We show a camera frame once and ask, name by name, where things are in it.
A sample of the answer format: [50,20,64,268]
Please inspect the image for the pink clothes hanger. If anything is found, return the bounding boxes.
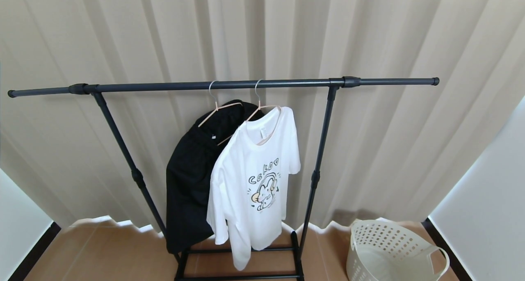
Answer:
[245,79,283,146]
[198,80,244,146]

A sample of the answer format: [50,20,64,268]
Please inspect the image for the white garment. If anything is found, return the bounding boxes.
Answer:
[206,106,301,271]

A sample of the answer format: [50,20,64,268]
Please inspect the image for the black shorts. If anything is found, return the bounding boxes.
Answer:
[165,100,265,254]

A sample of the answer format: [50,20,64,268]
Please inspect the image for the black clothes rack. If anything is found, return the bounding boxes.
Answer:
[7,76,440,281]

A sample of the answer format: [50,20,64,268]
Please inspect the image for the white laundry basket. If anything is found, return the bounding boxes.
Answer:
[346,219,451,281]

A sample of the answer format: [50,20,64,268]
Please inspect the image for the beige curtain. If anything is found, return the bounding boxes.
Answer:
[0,0,525,232]

